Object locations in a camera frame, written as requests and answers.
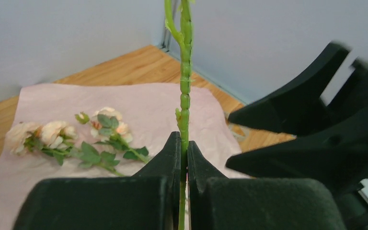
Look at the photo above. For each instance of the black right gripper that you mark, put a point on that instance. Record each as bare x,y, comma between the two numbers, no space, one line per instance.
336,156

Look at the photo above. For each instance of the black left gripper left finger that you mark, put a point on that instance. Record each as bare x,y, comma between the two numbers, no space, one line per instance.
147,200

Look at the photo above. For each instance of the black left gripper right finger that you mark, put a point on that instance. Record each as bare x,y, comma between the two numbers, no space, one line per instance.
217,202

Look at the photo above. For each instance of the peach rose stem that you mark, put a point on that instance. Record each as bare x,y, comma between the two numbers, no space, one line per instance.
57,140
109,129

